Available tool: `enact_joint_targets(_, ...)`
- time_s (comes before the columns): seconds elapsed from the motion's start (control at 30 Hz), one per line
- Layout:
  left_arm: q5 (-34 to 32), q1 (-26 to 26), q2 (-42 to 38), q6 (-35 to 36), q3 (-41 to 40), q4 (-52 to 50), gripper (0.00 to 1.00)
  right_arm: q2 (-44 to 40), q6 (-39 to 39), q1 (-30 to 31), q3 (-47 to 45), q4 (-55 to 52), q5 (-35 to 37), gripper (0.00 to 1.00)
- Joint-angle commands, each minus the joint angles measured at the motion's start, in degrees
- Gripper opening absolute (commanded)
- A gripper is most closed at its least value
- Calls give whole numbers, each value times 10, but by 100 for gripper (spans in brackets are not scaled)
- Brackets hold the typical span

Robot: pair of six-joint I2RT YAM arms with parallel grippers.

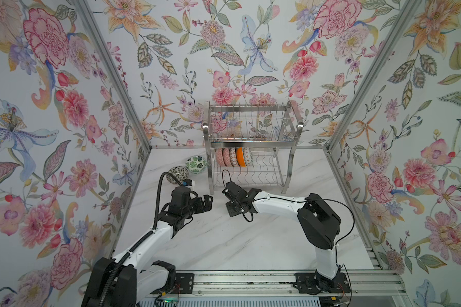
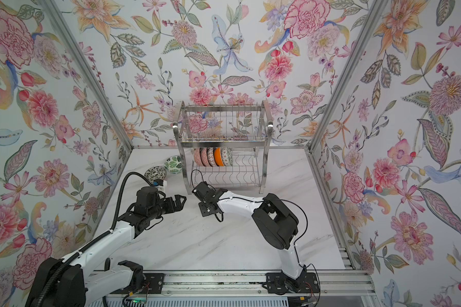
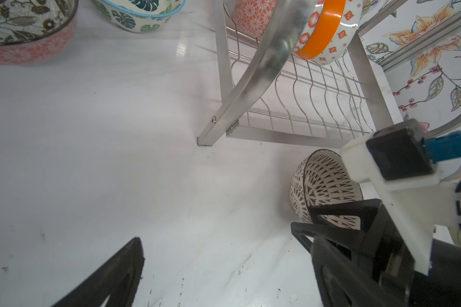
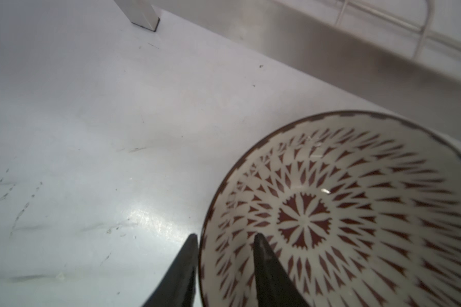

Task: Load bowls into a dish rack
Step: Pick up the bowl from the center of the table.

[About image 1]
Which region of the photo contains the dark speckled pattern bowl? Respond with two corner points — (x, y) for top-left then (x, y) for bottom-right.
(166, 166), (189, 185)

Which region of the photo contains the pale green patterned bowl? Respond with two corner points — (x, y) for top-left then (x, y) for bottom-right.
(243, 148), (254, 167)

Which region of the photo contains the dark floral bowl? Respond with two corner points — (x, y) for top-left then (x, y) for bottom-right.
(215, 148), (226, 167)

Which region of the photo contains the plain white bowl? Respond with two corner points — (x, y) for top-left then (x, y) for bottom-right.
(236, 148), (247, 167)

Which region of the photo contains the blue geometric pattern bowl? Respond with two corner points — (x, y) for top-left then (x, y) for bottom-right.
(229, 148), (239, 167)

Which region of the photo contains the dark patterned bowl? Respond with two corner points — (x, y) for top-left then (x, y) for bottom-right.
(222, 148), (233, 167)

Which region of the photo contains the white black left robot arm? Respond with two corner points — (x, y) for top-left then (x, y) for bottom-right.
(81, 186), (213, 306)

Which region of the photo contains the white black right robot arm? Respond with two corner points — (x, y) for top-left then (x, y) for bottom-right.
(222, 182), (347, 285)

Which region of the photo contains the steel two-tier dish rack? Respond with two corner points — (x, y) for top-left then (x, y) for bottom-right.
(202, 101), (304, 193)

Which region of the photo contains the green leaf pattern bowl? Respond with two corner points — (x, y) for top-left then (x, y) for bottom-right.
(186, 156), (207, 175)

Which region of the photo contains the black corrugated left cable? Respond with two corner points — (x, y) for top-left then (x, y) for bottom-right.
(97, 171), (185, 307)

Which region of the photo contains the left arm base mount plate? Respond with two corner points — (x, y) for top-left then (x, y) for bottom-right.
(151, 273), (195, 295)

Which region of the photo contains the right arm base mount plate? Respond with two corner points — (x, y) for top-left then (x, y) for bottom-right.
(293, 272), (352, 295)

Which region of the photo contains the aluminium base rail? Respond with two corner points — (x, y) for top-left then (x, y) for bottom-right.
(175, 269), (406, 298)

